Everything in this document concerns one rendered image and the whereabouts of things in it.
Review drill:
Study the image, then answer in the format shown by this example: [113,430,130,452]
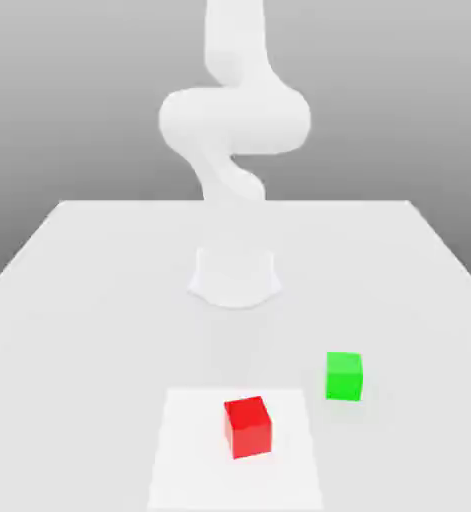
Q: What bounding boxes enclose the small green cube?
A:
[325,351,364,402]

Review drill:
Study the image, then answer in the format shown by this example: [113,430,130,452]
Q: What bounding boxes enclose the small red cube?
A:
[223,395,273,460]

